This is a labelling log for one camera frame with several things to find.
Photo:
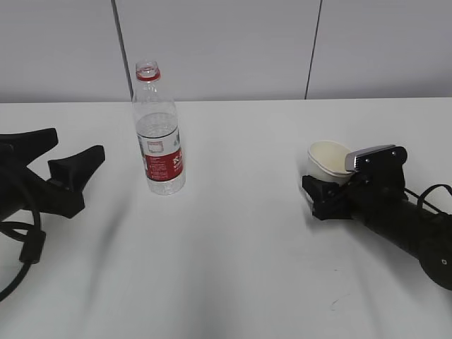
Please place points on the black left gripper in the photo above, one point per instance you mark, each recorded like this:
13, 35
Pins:
21, 188

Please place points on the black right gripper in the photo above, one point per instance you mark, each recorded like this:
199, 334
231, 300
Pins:
357, 199

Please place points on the white paper cup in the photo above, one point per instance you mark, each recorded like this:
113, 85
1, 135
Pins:
326, 162

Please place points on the clear water bottle red label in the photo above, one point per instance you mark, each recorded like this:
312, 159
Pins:
157, 129

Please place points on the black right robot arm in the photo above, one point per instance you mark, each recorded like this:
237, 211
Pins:
426, 237

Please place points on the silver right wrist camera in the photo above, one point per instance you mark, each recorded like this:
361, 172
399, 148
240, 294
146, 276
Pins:
381, 165

